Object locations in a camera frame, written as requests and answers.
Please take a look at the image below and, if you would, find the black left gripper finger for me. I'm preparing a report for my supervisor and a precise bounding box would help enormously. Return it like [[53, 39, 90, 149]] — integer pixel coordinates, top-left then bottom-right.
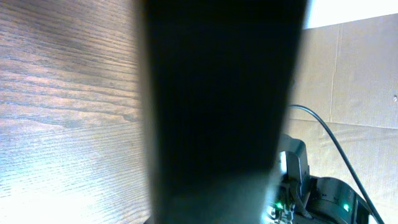
[[138, 0, 307, 223]]

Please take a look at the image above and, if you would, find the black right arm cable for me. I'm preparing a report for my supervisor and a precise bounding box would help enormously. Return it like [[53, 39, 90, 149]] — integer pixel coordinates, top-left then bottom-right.
[[287, 104, 386, 224]]

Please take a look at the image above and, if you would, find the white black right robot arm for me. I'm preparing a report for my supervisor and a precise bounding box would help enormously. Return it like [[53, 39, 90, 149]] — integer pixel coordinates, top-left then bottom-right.
[[263, 134, 374, 224]]

